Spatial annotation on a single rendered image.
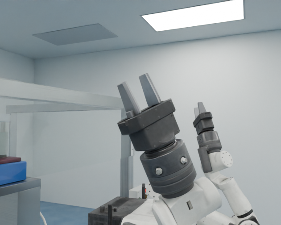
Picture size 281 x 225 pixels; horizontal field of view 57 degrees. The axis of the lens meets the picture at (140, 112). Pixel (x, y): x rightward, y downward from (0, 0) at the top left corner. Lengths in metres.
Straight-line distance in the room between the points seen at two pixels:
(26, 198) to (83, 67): 4.21
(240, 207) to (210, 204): 0.59
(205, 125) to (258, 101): 3.10
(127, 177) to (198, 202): 1.12
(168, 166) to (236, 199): 0.67
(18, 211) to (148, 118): 0.78
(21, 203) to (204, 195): 0.78
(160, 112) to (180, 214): 0.18
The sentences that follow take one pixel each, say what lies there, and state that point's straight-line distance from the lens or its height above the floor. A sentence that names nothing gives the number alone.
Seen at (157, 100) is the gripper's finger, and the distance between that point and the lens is 0.48.
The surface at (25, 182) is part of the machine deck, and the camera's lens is 1.11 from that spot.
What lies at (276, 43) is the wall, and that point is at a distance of 4.32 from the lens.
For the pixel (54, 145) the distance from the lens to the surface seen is 1.10.
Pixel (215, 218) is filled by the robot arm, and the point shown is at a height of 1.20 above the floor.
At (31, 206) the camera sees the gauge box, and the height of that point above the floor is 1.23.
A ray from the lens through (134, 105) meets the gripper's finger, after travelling 0.44.
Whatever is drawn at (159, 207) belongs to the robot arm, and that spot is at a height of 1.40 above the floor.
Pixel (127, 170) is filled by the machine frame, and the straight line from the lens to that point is 1.59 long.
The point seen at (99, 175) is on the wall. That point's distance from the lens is 4.93.
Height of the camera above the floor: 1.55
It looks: 2 degrees up
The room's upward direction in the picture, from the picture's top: straight up
